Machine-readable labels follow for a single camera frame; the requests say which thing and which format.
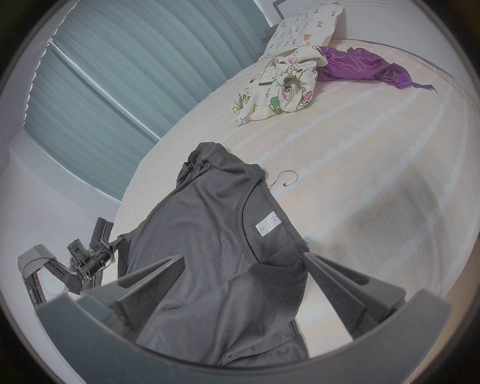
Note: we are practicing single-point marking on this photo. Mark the white printed garment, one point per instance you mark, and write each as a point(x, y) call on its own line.
point(277, 90)

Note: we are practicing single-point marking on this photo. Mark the blue-green curtain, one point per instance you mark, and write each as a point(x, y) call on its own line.
point(150, 56)
point(75, 131)

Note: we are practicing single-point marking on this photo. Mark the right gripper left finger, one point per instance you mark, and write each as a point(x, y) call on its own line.
point(150, 288)

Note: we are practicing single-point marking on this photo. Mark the bed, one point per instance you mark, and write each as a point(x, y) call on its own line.
point(375, 168)

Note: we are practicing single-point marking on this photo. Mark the black T-shirt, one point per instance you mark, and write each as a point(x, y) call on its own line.
point(202, 243)

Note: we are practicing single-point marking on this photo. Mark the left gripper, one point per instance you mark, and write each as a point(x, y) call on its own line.
point(100, 257)

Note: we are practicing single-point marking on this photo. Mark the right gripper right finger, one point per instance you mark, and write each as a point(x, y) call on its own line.
point(348, 292)

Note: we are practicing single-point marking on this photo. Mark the white printed pillow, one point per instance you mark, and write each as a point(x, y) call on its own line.
point(300, 30)

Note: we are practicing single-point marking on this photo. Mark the purple garment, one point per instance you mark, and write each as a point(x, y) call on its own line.
point(352, 65)

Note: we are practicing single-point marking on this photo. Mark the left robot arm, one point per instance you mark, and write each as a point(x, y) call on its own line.
point(33, 258)

